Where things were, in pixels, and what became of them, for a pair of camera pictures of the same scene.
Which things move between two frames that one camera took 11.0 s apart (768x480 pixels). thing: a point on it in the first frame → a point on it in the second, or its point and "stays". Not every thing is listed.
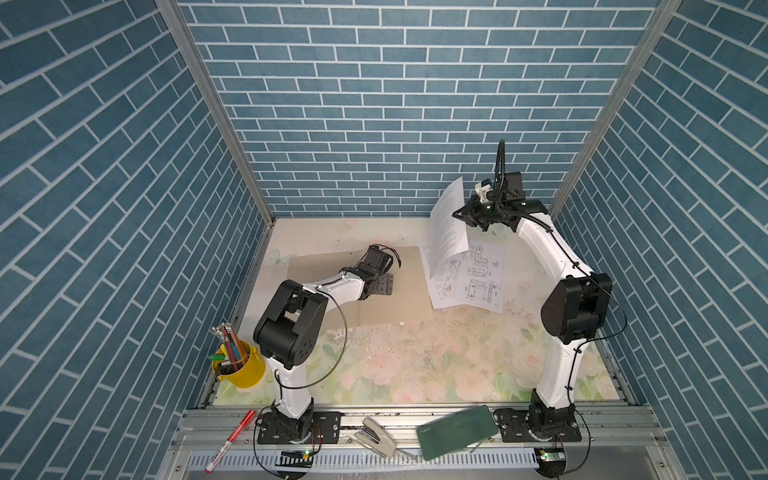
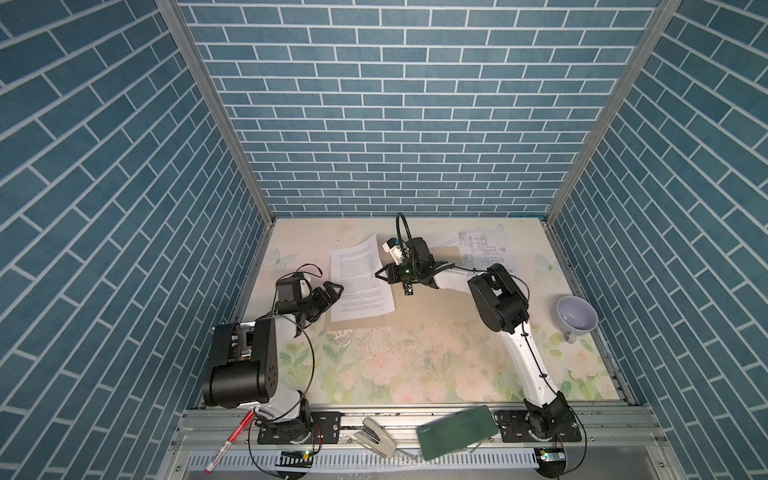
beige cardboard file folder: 411,300 → 427,305
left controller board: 296,459 stays
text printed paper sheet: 448,231 → 364,293
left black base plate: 326,429 stays
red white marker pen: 232,438 stays
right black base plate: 513,425 stays
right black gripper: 470,209 → 391,274
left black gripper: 385,283 → 322,302
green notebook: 444,435 stays
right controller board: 551,460 stays
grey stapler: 376,436 stays
